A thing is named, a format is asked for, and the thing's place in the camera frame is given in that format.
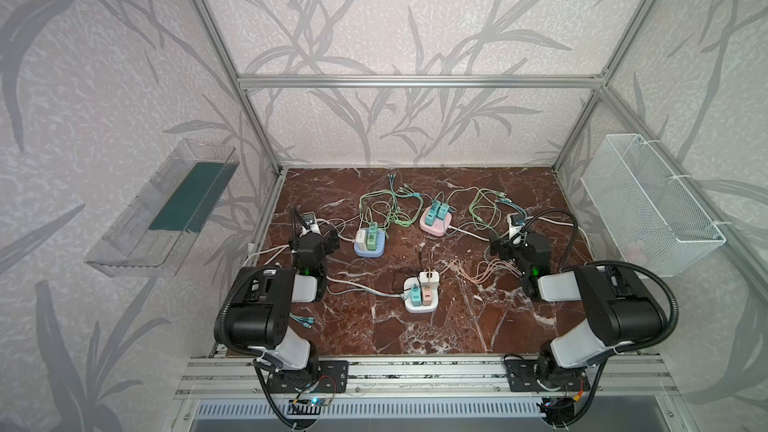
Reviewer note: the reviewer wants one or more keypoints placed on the pink power strip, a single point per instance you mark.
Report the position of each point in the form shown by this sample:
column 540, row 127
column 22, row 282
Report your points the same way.
column 436, row 219

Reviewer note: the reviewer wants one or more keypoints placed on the white charger plug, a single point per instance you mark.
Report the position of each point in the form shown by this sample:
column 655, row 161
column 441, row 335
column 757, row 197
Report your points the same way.
column 428, row 278

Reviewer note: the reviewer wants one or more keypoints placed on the white wire mesh basket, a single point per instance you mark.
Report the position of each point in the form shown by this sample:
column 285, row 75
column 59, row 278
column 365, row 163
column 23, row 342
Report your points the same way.
column 650, row 214

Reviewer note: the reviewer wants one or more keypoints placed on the teal charger plug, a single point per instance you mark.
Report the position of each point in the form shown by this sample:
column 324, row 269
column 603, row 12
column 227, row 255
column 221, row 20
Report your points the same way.
column 415, row 295

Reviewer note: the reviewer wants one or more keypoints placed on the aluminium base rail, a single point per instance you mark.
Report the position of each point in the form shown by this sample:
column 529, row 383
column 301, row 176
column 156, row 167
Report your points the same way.
column 403, row 376

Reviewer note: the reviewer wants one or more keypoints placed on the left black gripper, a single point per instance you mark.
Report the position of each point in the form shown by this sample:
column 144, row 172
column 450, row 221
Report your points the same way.
column 306, row 240

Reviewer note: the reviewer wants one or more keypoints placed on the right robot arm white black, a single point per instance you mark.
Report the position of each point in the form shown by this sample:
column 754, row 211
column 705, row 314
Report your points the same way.
column 627, row 307

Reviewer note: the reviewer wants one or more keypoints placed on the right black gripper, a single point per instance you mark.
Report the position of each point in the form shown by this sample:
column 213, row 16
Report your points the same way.
column 511, row 246

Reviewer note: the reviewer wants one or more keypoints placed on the white power strip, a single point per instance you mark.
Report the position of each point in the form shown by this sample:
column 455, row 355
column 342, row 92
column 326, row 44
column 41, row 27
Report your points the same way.
column 421, row 309

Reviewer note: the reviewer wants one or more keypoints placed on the blue power strip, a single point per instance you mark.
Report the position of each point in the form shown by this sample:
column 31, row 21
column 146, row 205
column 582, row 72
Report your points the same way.
column 369, row 243

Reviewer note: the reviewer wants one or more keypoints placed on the clear plastic wall bin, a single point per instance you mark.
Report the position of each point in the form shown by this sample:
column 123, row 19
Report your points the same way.
column 155, row 233

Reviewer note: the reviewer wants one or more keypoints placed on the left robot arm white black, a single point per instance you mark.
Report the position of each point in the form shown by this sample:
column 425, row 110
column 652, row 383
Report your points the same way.
column 254, row 319

